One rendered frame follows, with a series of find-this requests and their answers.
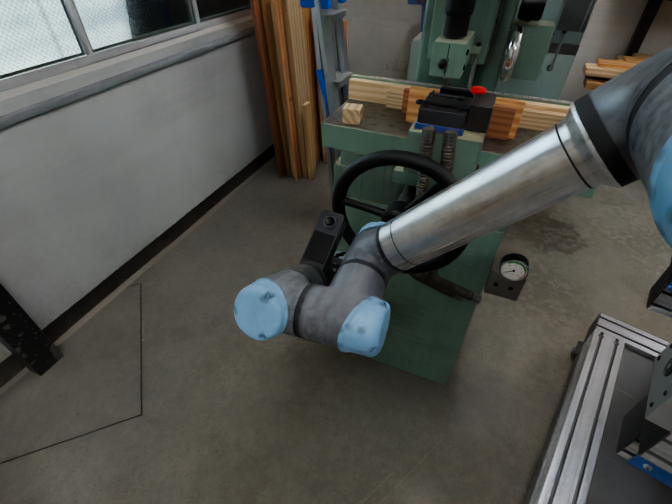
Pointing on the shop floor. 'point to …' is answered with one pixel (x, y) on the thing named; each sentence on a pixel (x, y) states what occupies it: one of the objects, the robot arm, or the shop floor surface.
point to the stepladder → (330, 62)
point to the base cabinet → (428, 306)
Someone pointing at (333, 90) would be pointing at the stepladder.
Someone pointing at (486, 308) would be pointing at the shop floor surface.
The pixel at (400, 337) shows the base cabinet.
